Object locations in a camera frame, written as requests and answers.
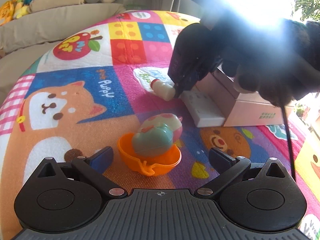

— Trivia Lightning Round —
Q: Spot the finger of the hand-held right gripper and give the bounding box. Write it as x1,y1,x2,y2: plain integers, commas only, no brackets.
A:
172,76,200,99

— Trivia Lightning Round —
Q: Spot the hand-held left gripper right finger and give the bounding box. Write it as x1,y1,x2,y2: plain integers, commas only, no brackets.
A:
196,147,287,200

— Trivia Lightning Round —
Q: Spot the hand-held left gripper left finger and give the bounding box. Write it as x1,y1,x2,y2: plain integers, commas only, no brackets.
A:
37,146,128,200

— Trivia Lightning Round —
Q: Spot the small white bottle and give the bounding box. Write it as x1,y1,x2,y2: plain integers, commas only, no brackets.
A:
149,78,176,101

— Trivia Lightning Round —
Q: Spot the pink cardboard box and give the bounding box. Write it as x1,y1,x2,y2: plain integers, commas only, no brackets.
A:
195,66,296,127

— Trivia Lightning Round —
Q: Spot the pastel egg-shaped toy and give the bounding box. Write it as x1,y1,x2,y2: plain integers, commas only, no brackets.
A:
131,113,183,159

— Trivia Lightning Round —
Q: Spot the orange plastic bowl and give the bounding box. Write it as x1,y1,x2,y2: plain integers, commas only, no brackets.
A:
117,132,182,177

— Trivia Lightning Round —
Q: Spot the person's right forearm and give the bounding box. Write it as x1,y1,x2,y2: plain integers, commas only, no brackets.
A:
220,17,320,108

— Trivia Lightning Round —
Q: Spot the white power strip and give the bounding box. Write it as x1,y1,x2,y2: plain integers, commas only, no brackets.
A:
180,87,226,128

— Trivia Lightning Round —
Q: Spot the colourful cartoon play mat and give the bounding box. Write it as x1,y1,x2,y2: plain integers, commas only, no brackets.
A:
0,10,320,240

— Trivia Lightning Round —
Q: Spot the beige sofa cushion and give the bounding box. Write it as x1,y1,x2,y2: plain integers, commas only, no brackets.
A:
0,39,62,105
0,2,127,61

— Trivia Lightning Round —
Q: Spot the green plant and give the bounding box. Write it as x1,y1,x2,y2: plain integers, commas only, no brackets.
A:
289,0,320,22

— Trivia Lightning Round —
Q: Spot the yellow duck plush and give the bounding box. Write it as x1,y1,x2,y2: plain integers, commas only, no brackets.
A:
12,0,28,20

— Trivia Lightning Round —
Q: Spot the orange tiger plush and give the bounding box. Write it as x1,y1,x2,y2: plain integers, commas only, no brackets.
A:
0,1,16,27

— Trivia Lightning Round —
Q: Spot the black cable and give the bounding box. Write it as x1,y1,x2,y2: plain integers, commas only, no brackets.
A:
281,104,297,183

